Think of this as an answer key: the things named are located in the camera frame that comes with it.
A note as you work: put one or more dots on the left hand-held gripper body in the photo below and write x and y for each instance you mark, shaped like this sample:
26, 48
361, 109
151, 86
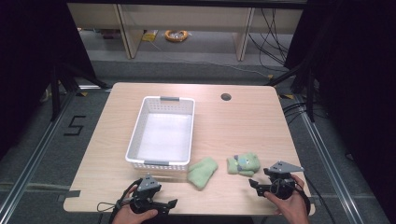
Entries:
146, 186

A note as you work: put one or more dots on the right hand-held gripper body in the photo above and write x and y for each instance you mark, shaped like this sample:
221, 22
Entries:
281, 182

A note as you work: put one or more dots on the green sock with print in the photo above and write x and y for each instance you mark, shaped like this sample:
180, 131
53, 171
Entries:
243, 164

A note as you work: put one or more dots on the plain green sock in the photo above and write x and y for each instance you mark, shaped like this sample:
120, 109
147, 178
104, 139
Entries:
201, 173

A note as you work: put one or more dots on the white plastic basket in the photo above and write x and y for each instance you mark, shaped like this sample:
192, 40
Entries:
162, 133

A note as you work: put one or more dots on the person's right hand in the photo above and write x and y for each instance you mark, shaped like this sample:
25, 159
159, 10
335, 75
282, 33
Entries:
289, 207

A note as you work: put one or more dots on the person's left hand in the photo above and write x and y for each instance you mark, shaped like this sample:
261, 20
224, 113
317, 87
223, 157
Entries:
132, 215

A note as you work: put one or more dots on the black metal stand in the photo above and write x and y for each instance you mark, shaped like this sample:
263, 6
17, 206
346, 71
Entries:
306, 84
62, 84

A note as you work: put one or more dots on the yellow packet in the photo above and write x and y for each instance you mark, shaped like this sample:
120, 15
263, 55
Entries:
150, 35

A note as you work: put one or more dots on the light wooden shelf unit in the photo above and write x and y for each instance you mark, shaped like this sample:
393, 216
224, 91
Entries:
186, 18

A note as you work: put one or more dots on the aluminium floor rail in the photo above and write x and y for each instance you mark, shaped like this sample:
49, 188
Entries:
330, 161
34, 155

